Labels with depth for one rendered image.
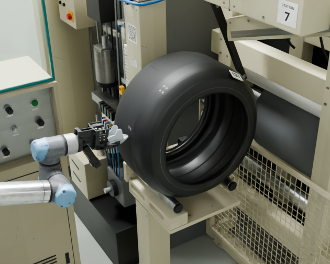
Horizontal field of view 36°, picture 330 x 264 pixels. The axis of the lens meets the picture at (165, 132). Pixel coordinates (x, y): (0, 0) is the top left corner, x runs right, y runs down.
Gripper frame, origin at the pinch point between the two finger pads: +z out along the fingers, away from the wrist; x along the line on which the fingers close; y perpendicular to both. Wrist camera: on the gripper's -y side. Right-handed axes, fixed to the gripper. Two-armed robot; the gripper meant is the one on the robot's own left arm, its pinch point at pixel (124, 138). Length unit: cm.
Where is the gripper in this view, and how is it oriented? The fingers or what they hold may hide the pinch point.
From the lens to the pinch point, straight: 194.3
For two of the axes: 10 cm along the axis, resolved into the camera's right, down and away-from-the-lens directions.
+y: 0.8, -9.0, -4.4
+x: -5.3, -4.1, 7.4
